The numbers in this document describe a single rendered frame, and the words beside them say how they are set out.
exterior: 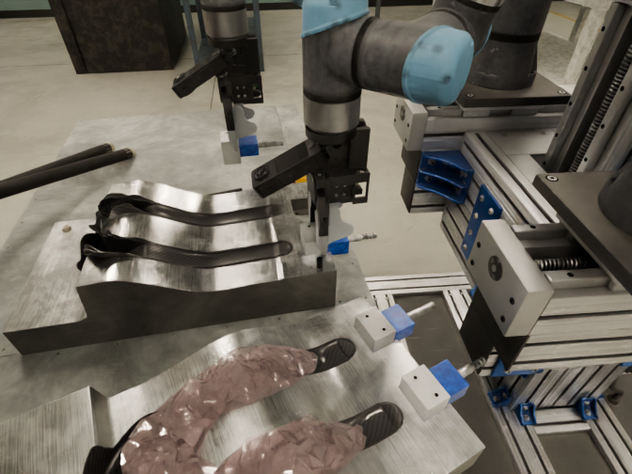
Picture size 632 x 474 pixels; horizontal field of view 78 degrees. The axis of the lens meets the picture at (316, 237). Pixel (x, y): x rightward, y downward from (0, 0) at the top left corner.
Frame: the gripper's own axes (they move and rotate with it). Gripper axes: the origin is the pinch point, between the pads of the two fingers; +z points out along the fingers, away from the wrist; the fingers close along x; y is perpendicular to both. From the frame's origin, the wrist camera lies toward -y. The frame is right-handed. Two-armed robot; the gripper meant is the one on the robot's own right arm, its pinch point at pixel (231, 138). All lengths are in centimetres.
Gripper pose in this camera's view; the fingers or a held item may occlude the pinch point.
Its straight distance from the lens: 87.0
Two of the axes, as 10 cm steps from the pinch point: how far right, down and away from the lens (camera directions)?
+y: 9.8, -1.3, 1.4
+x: -1.9, -6.5, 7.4
